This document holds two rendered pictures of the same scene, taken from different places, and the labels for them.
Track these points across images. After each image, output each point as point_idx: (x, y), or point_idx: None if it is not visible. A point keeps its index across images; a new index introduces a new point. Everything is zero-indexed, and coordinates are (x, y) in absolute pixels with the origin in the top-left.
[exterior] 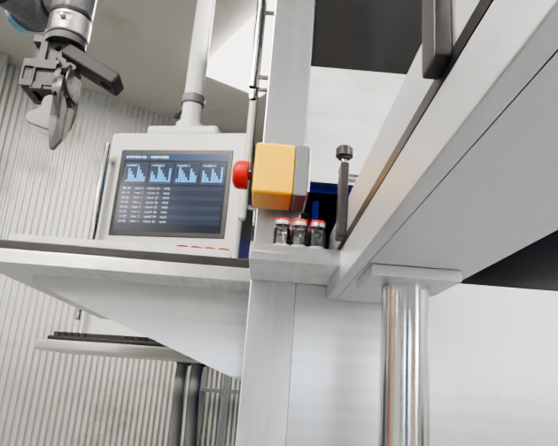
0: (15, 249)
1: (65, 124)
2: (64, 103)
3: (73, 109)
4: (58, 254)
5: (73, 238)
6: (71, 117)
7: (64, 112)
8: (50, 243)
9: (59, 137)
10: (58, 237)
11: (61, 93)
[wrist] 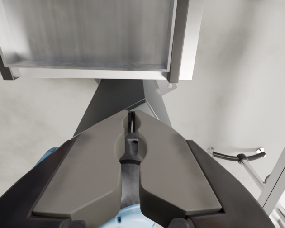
0: (197, 45)
1: (115, 141)
2: (178, 187)
3: (31, 225)
4: (203, 3)
5: (177, 1)
6: (67, 176)
7: (153, 160)
8: (186, 21)
9: (143, 111)
10: (174, 19)
11: (237, 206)
